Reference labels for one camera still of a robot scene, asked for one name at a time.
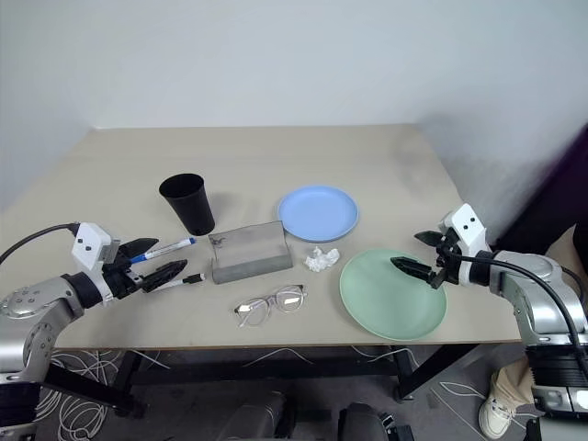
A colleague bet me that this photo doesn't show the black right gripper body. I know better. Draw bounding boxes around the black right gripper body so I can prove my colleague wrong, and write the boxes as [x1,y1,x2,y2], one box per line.
[429,229,463,289]

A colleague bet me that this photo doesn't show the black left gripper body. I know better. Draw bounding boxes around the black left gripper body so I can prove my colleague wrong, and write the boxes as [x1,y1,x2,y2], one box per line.
[103,262,143,300]

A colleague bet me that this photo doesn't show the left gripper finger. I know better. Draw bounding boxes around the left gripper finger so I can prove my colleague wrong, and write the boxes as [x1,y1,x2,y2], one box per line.
[140,259,188,294]
[119,237,161,266]

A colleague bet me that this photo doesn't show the blue whiteboard marker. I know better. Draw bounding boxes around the blue whiteboard marker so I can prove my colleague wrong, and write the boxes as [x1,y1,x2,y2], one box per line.
[130,237,198,264]

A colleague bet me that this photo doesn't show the black whiteboard marker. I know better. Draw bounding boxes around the black whiteboard marker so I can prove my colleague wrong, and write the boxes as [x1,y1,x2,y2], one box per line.
[155,273,207,293]

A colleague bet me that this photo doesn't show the light green plate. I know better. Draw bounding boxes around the light green plate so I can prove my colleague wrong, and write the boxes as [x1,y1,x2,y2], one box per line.
[339,248,448,342]

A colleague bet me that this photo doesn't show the grey glasses case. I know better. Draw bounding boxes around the grey glasses case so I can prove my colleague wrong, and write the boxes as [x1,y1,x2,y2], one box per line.
[208,220,294,285]

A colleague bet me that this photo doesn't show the white tissue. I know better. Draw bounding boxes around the white tissue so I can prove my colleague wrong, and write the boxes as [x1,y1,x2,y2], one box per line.
[303,246,342,272]

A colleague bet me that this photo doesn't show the clear frame glasses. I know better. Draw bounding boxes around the clear frame glasses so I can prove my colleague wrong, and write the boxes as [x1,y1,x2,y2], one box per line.
[232,284,309,329]

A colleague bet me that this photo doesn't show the black plastic cup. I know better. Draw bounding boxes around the black plastic cup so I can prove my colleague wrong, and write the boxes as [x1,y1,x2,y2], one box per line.
[158,173,217,238]

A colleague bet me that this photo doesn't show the light blue plate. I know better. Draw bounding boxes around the light blue plate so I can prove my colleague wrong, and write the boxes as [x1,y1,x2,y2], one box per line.
[277,184,359,243]

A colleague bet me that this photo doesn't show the beige trouser leg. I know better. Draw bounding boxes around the beige trouser leg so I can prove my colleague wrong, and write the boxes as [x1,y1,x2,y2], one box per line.
[498,357,535,406]

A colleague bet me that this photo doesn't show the white sneaker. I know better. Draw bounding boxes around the white sneaker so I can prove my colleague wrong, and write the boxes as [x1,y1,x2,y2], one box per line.
[478,371,525,440]

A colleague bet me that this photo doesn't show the dark rounded shape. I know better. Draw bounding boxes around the dark rounded shape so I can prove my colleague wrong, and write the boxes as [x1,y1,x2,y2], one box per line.
[337,401,414,441]
[215,390,295,441]

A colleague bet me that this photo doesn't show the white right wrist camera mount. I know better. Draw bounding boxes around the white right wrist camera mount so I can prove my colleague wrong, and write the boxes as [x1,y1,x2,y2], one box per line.
[438,203,492,259]

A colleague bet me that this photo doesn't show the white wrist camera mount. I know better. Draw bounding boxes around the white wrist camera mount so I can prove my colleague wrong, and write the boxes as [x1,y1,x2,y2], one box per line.
[72,222,124,273]
[438,203,492,259]

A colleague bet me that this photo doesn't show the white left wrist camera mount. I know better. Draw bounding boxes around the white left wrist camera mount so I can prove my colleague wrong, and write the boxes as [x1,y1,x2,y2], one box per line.
[72,222,124,273]

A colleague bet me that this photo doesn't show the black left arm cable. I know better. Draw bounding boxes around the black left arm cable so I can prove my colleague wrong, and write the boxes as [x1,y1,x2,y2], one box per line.
[0,222,82,266]

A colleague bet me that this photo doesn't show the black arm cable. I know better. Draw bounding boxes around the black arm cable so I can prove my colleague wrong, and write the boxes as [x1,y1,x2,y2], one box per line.
[447,250,588,364]
[0,222,82,266]

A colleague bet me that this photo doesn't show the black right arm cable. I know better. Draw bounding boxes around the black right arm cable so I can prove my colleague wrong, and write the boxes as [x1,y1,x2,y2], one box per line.
[447,250,588,364]

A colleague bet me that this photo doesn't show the black table frame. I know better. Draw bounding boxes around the black table frame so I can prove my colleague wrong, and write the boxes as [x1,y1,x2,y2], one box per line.
[43,342,497,417]

